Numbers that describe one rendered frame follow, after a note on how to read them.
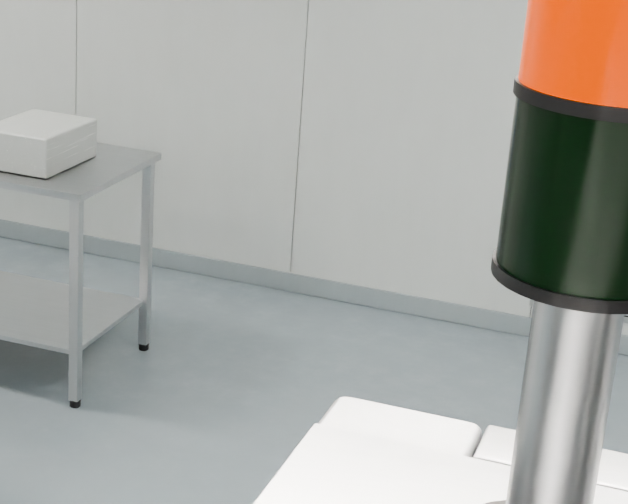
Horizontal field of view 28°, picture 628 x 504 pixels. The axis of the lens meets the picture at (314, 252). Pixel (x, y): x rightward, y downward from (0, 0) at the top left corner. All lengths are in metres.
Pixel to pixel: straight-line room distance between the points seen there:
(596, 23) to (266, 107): 5.85
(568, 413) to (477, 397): 5.07
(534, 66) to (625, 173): 0.04
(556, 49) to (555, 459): 0.12
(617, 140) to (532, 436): 0.09
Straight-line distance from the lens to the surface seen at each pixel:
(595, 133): 0.32
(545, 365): 0.35
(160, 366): 5.47
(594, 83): 0.32
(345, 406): 0.49
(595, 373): 0.35
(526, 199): 0.33
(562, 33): 0.32
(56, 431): 4.95
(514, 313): 6.09
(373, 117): 5.99
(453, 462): 0.45
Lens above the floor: 2.32
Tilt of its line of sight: 19 degrees down
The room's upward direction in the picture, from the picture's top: 4 degrees clockwise
